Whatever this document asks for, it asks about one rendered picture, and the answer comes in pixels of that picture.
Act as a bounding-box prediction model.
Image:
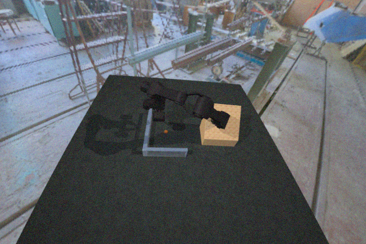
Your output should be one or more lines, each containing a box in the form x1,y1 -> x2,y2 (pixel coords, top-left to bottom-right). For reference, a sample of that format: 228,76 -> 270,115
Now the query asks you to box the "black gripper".
152,99 -> 166,122

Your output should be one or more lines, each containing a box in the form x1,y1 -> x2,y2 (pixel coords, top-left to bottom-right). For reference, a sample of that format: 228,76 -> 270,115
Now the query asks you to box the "light blue l-shaped low wall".
142,109 -> 188,153

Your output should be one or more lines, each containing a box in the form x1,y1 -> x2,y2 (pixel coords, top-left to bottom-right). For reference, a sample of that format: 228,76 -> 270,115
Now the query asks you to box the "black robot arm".
140,80 -> 230,130

